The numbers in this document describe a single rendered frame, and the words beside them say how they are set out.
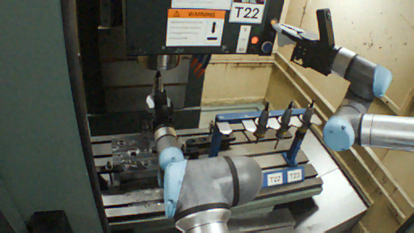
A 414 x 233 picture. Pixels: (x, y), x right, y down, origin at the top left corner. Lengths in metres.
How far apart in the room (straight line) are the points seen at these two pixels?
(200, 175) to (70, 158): 0.29
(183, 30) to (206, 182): 0.42
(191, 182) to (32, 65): 0.38
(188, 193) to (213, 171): 0.07
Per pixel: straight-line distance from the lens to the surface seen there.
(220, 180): 0.59
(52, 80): 0.31
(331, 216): 1.61
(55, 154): 0.37
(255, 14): 0.86
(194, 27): 0.81
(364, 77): 0.76
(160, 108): 1.01
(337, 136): 0.68
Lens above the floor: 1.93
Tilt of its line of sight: 38 degrees down
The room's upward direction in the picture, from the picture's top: 9 degrees clockwise
